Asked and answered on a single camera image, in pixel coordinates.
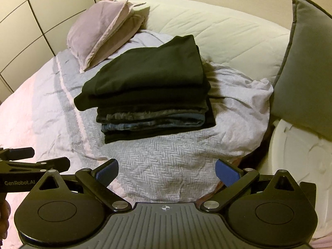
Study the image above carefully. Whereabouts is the black long sleeve shirt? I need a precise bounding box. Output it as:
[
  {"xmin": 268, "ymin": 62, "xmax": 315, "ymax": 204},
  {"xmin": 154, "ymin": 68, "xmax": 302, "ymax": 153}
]
[{"xmin": 74, "ymin": 35, "xmax": 210, "ymax": 111}]

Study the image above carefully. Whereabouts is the stack of dark folded clothes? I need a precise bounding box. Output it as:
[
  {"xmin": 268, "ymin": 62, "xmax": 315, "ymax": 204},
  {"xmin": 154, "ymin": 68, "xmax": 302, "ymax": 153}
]
[{"xmin": 96, "ymin": 97, "xmax": 216, "ymax": 144}]

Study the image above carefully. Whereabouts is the person left hand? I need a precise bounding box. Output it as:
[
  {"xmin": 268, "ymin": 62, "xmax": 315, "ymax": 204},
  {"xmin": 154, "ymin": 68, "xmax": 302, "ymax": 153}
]
[{"xmin": 0, "ymin": 200, "xmax": 11, "ymax": 240}]

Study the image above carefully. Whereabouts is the pink grey bed duvet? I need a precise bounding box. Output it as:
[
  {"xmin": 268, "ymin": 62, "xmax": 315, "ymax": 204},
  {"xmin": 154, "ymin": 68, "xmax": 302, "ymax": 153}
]
[{"xmin": 1, "ymin": 30, "xmax": 273, "ymax": 203}]

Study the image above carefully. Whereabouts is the white round side table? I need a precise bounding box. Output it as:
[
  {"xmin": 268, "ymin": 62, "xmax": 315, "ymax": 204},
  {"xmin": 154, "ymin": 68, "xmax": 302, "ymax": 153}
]
[{"xmin": 258, "ymin": 120, "xmax": 331, "ymax": 239}]

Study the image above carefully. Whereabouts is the grey cushion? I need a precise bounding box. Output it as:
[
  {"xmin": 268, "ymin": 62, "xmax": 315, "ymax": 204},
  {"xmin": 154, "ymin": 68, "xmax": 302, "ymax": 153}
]
[{"xmin": 271, "ymin": 0, "xmax": 331, "ymax": 140}]

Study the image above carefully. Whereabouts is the cream padded headboard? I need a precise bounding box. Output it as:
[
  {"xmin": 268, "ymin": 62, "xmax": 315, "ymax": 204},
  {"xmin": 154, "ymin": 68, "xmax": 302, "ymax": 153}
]
[{"xmin": 128, "ymin": 0, "xmax": 290, "ymax": 82}]

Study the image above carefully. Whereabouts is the mauve velvet pillow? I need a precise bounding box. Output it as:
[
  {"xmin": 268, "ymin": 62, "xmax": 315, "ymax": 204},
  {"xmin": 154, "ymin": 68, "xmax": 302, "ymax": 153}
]
[{"xmin": 67, "ymin": 0, "xmax": 145, "ymax": 73}]

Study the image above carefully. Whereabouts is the cream wardrobe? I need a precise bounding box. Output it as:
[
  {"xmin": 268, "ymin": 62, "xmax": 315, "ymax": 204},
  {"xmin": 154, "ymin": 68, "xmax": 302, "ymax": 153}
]
[{"xmin": 1, "ymin": 0, "xmax": 95, "ymax": 101}]

